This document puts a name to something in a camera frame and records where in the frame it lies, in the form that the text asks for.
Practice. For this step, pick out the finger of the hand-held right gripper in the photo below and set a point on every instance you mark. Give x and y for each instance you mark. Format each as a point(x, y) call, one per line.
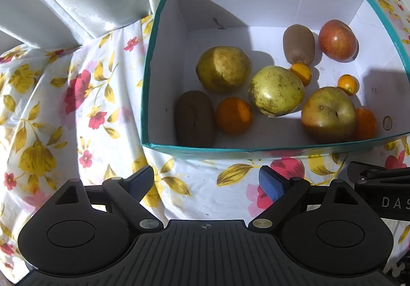
point(378, 172)

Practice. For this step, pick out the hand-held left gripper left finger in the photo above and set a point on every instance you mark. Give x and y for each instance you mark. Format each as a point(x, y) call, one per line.
point(141, 185)

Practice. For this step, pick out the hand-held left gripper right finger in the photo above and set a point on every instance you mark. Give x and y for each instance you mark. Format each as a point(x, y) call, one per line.
point(272, 185)

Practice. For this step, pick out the orange mandarin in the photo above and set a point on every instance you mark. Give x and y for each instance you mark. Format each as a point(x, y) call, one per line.
point(366, 124)
point(234, 116)

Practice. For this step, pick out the large red-green apple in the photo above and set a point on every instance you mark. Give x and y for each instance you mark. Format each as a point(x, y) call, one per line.
point(328, 114)

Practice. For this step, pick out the brown kiwi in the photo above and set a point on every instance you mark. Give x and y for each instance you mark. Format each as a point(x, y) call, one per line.
point(195, 122)
point(299, 44)

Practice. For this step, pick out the small orange kumquat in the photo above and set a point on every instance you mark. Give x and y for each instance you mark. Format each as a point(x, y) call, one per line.
point(348, 84)
point(301, 73)

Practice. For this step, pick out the yellow pear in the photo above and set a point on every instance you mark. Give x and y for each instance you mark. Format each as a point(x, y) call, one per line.
point(222, 69)

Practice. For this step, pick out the small red apple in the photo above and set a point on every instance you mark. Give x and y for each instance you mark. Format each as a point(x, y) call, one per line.
point(338, 40)

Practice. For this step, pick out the teal cardboard box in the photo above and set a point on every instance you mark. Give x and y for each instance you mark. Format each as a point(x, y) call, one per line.
point(224, 0)

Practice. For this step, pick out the dark printed cloth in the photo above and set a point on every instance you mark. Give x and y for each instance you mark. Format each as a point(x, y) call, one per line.
point(398, 271)

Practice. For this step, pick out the floral tablecloth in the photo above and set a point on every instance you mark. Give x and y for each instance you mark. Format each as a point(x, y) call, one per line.
point(48, 113)

